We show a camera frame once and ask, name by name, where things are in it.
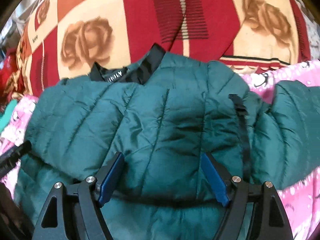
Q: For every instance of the dark green puffer jacket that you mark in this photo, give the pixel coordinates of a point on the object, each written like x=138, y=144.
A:
x=155, y=134

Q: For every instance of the red orange rose blanket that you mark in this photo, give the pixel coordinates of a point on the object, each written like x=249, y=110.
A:
x=64, y=38

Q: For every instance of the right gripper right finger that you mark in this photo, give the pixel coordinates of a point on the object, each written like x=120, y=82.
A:
x=268, y=220

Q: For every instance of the teal green garment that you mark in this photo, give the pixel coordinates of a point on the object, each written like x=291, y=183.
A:
x=6, y=116

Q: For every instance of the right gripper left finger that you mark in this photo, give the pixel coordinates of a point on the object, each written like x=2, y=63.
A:
x=74, y=211

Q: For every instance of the pink penguin blanket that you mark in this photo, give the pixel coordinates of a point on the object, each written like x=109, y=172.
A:
x=300, y=179

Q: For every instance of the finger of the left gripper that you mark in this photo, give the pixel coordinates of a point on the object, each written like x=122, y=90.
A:
x=10, y=158

